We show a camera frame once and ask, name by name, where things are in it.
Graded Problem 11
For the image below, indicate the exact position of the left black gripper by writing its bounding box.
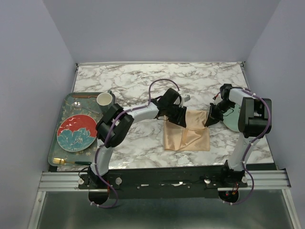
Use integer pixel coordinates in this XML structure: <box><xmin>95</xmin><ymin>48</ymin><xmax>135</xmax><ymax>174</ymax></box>
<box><xmin>165</xmin><ymin>104</ymin><xmax>187</xmax><ymax>128</ymax></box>

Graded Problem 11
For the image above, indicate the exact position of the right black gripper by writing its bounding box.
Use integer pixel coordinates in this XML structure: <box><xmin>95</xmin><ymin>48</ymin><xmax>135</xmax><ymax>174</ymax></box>
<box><xmin>205</xmin><ymin>101</ymin><xmax>236</xmax><ymax>127</ymax></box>

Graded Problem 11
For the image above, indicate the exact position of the peach cloth napkin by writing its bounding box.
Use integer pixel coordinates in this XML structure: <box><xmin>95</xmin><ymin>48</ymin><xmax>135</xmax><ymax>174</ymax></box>
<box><xmin>163</xmin><ymin>110</ymin><xmax>210</xmax><ymax>151</ymax></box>

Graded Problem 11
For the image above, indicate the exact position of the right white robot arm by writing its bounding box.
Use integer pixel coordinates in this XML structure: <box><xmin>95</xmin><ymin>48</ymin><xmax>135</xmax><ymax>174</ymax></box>
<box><xmin>204</xmin><ymin>83</ymin><xmax>272</xmax><ymax>187</ymax></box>

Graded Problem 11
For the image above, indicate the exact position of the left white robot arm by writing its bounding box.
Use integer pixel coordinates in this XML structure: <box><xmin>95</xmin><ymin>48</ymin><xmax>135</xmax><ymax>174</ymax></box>
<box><xmin>89</xmin><ymin>88</ymin><xmax>190</xmax><ymax>188</ymax></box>

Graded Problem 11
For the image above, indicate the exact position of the mint green floral plate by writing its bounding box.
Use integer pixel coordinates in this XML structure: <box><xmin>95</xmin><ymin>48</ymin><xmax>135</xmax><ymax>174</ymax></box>
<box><xmin>223</xmin><ymin>104</ymin><xmax>240</xmax><ymax>132</ymax></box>

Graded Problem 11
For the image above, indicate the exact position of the grey-green ceramic mug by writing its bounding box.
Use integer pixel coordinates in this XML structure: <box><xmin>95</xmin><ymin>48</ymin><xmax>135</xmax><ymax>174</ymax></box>
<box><xmin>96</xmin><ymin>90</ymin><xmax>115</xmax><ymax>114</ymax></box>

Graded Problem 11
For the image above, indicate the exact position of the floral teal serving tray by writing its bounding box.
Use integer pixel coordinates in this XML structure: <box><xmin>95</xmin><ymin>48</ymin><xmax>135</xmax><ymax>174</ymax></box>
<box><xmin>48</xmin><ymin>92</ymin><xmax>102</xmax><ymax>166</ymax></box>

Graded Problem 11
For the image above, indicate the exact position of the red and teal plate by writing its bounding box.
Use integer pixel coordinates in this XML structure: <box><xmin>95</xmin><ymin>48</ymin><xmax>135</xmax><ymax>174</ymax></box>
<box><xmin>56</xmin><ymin>114</ymin><xmax>97</xmax><ymax>152</ymax></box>

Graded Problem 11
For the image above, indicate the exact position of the silver metal spoon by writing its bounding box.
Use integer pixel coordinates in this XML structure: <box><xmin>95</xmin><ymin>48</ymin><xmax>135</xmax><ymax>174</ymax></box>
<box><xmin>72</xmin><ymin>102</ymin><xmax>100</xmax><ymax>114</ymax></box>

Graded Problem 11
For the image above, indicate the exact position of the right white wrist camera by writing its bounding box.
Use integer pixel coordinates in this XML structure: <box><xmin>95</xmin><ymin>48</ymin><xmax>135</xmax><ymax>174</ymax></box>
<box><xmin>213</xmin><ymin>95</ymin><xmax>222</xmax><ymax>104</ymax></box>

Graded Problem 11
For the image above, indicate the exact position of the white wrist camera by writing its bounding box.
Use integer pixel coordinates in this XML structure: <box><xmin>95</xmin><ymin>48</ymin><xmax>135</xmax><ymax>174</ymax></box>
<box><xmin>182</xmin><ymin>94</ymin><xmax>190</xmax><ymax>102</ymax></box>
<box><xmin>213</xmin><ymin>95</ymin><xmax>222</xmax><ymax>104</ymax></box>

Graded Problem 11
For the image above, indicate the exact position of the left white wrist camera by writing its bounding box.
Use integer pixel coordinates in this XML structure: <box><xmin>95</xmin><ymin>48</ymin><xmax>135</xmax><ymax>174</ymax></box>
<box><xmin>182</xmin><ymin>94</ymin><xmax>190</xmax><ymax>102</ymax></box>

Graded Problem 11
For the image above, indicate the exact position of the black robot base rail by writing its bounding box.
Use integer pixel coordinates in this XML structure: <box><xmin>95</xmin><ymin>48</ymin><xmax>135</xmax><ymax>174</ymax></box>
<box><xmin>78</xmin><ymin>166</ymin><xmax>249</xmax><ymax>199</ymax></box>

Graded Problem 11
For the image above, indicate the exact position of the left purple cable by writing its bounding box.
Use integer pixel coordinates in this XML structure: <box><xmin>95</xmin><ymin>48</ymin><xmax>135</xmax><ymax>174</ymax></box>
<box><xmin>90</xmin><ymin>78</ymin><xmax>180</xmax><ymax>209</ymax></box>

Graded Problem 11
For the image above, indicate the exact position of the gold fork green handle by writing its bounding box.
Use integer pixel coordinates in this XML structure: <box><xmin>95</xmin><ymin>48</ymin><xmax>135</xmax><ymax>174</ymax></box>
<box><xmin>52</xmin><ymin>158</ymin><xmax>91</xmax><ymax>166</ymax></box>

